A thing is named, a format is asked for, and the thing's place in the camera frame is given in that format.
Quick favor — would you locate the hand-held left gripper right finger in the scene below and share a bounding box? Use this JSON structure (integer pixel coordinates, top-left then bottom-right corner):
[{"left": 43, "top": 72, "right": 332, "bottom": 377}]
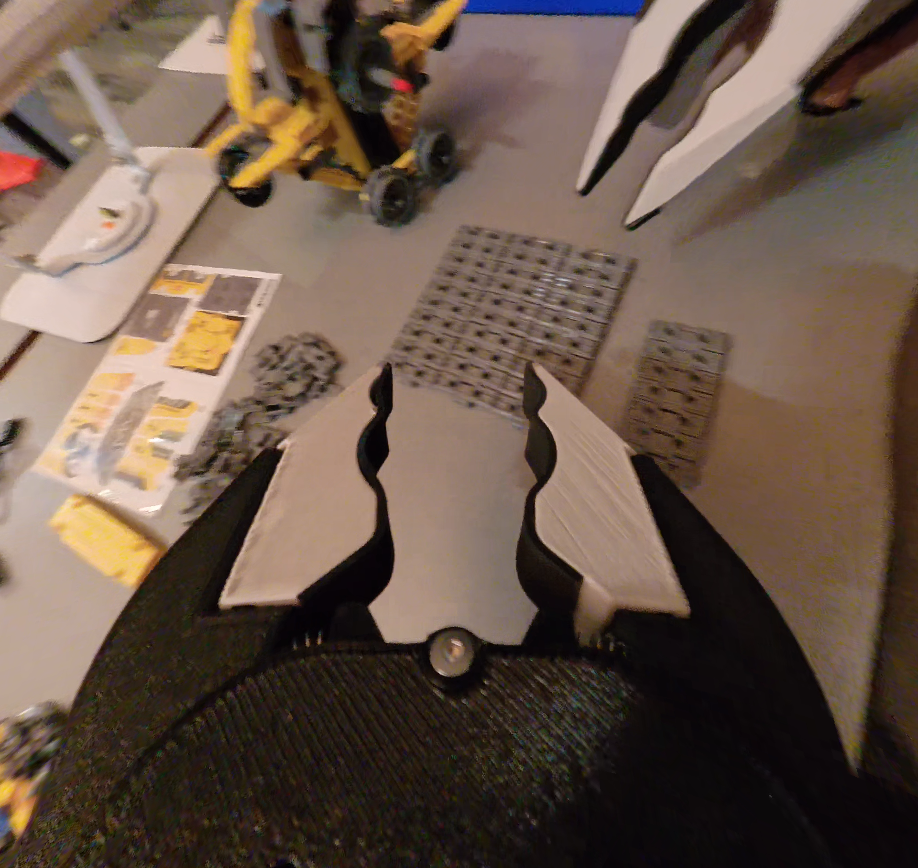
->
[{"left": 516, "top": 361, "right": 691, "bottom": 641}]

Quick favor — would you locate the pile of yellow black parts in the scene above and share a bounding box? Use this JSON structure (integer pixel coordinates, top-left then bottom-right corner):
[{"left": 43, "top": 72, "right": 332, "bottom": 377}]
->
[{"left": 0, "top": 701, "right": 70, "bottom": 844}]

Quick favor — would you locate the yellow toy beam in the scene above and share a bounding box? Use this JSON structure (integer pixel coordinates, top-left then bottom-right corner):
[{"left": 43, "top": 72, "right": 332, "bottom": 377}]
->
[{"left": 48, "top": 493, "right": 167, "bottom": 589}]

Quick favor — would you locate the yellow black sticker sheet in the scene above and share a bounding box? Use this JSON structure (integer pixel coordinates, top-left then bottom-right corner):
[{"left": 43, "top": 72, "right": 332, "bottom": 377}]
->
[{"left": 32, "top": 263, "right": 283, "bottom": 518}]

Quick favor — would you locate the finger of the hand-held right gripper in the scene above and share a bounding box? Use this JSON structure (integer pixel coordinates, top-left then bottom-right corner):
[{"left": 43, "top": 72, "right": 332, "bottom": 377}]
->
[
  {"left": 623, "top": 0, "right": 915, "bottom": 231},
  {"left": 576, "top": 0, "right": 763, "bottom": 198}
]

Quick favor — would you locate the strip of joined track links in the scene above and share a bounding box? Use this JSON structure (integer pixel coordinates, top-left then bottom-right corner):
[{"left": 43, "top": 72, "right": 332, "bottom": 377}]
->
[{"left": 624, "top": 319, "right": 734, "bottom": 490}]

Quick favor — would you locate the person's right forearm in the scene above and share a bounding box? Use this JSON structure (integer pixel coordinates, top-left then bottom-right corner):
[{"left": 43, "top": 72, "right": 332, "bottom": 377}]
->
[{"left": 798, "top": 13, "right": 918, "bottom": 118}]

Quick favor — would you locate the pile of track links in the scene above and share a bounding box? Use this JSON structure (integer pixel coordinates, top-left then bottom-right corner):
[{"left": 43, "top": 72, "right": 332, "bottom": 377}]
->
[{"left": 172, "top": 332, "right": 343, "bottom": 519}]

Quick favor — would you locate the yellow black toy vehicle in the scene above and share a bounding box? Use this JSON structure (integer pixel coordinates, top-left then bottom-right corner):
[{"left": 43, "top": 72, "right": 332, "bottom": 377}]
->
[{"left": 203, "top": 0, "right": 470, "bottom": 228}]

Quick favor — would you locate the person's right hand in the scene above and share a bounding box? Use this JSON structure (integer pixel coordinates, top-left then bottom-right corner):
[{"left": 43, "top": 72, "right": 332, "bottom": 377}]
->
[{"left": 705, "top": 0, "right": 785, "bottom": 60}]

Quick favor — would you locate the mat of joined track links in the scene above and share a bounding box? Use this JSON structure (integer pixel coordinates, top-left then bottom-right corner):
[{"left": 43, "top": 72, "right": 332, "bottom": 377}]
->
[{"left": 387, "top": 224, "right": 639, "bottom": 421}]

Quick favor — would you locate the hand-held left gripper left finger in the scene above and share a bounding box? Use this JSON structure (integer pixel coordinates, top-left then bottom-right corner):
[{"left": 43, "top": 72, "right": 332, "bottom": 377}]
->
[{"left": 217, "top": 362, "right": 395, "bottom": 609}]

